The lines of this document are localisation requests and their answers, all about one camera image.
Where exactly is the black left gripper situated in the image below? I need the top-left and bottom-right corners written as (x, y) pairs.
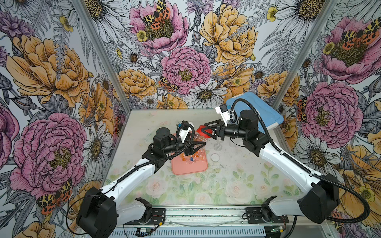
top-left (163, 132), bottom-right (205, 156)

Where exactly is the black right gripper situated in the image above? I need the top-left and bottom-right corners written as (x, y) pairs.
top-left (201, 120), bottom-right (248, 141)

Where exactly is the red jar lid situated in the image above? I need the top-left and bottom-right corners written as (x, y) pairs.
top-left (196, 125), bottom-right (213, 138)

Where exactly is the red lid candy jar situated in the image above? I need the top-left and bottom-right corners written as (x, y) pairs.
top-left (193, 134), bottom-right (208, 149)

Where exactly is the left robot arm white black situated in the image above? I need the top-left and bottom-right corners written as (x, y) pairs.
top-left (75, 123), bottom-right (206, 238)

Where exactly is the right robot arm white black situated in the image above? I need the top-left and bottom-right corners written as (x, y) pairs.
top-left (201, 110), bottom-right (340, 224)

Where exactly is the lollipop candies pile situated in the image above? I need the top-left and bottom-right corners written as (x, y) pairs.
top-left (180, 149), bottom-right (206, 164)

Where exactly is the pink plastic tray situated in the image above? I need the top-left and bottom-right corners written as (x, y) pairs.
top-left (171, 133), bottom-right (209, 176)

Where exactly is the blue lid storage box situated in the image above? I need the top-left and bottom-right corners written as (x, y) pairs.
top-left (226, 92), bottom-right (284, 130)

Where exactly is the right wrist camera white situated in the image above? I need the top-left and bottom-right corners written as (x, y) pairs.
top-left (215, 104), bottom-right (238, 126)

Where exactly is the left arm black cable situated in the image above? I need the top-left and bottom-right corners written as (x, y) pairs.
top-left (65, 124), bottom-right (195, 236)

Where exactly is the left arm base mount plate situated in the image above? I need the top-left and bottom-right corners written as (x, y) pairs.
top-left (131, 197), bottom-right (166, 226)

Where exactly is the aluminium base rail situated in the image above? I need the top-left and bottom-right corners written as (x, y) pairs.
top-left (74, 206), bottom-right (337, 238)

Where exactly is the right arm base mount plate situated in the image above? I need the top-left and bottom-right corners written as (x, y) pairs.
top-left (242, 195), bottom-right (289, 224)

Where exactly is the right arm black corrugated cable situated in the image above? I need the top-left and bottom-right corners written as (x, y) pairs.
top-left (230, 98), bottom-right (371, 224)

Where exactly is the aluminium corner post right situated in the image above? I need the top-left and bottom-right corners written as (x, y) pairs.
top-left (271, 0), bottom-right (338, 109)

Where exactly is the aluminium corner post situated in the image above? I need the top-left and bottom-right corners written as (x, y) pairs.
top-left (73, 1), bottom-right (131, 116)
top-left (271, 0), bottom-right (338, 109)

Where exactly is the aluminium corner post left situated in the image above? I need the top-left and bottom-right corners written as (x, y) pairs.
top-left (73, 1), bottom-right (131, 116)

